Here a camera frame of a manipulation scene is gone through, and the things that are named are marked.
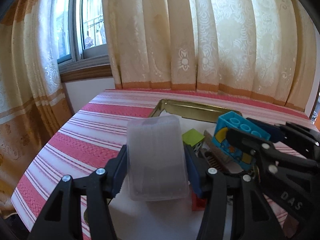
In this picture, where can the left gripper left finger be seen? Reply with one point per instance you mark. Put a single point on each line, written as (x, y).
(86, 198)

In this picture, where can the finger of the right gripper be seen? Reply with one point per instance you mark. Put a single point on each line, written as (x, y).
(264, 150)
(297, 137)

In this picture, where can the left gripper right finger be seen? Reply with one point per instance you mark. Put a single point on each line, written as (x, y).
(252, 216)

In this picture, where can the blue toy brick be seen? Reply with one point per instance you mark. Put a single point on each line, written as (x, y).
(230, 129)

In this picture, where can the red toy brick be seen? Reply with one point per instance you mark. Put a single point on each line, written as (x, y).
(197, 204)

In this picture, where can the clear plastic box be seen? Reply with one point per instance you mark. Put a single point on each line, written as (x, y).
(156, 166)

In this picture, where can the person's right hand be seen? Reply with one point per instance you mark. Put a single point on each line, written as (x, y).
(290, 226)

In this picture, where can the green football cube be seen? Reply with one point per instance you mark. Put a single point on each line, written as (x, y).
(193, 138)

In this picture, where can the cream patterned curtain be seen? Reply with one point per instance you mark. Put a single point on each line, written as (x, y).
(263, 50)

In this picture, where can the red striped bedspread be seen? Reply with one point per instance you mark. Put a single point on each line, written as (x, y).
(96, 133)

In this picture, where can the left side curtain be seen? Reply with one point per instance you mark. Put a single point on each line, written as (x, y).
(33, 103)

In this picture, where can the window with frame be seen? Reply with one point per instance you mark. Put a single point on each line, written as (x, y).
(80, 40)

